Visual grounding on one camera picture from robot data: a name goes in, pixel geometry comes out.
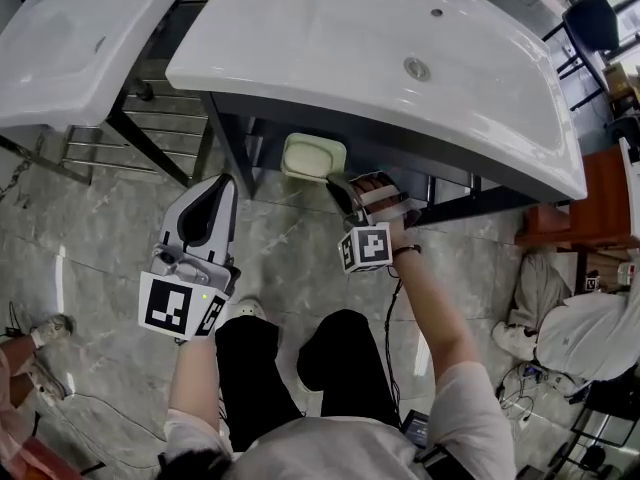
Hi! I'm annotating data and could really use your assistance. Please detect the person's white shirt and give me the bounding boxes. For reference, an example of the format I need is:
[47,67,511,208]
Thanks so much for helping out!
[163,362,517,480]

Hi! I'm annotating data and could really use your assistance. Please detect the black shoulder strap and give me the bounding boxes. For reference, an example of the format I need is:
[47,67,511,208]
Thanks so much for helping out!
[414,442,464,480]

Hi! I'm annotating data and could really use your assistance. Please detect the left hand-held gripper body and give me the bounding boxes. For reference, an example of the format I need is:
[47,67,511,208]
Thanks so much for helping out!
[138,242,242,343]

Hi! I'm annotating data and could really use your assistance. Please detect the person's right hand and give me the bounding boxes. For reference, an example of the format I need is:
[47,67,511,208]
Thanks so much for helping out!
[350,175,406,222]

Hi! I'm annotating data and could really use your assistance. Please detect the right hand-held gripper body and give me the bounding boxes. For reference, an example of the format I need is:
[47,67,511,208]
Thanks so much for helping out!
[338,170,423,273]

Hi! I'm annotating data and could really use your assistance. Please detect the black handheld screen device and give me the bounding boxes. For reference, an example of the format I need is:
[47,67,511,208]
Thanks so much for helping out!
[399,408,432,450]

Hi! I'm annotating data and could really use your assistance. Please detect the person's black trousers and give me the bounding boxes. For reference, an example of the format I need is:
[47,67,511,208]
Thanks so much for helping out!
[214,308,417,452]

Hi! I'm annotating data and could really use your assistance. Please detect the person's left forearm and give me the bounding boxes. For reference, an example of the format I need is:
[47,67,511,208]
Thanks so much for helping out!
[168,334,224,433]

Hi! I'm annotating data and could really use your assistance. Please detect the white sink with black faucet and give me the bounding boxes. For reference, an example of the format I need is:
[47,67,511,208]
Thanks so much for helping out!
[164,0,589,202]

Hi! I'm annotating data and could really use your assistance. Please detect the black floor fan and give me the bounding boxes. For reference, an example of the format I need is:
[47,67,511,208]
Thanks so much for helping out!
[574,444,617,480]

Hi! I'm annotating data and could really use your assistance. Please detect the white soap bar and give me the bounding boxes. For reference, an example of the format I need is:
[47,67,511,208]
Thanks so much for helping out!
[283,139,333,175]

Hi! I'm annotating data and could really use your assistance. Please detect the pale green soap dish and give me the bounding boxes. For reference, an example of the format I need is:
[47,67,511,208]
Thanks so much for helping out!
[279,132,348,186]

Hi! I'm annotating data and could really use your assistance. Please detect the wooden cabinet with white top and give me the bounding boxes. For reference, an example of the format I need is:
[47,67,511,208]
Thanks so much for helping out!
[514,137,640,255]

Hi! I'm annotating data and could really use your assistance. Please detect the person's white shoe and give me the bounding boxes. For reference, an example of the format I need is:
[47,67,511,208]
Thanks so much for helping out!
[234,294,267,322]

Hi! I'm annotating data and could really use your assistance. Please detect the black metal stand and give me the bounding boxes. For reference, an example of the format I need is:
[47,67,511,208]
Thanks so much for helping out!
[569,367,640,450]

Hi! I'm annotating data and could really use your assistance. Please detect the cardboard box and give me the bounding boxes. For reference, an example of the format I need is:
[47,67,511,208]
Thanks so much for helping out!
[601,62,640,100]

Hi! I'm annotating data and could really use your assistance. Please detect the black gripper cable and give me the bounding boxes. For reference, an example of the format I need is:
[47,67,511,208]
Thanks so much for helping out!
[383,264,407,420]

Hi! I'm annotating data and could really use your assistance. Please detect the dark blue chair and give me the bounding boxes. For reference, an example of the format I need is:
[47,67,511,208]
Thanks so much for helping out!
[541,0,622,112]

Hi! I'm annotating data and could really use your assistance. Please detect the person's right forearm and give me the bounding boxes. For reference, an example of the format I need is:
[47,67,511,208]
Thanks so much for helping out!
[388,217,484,385]

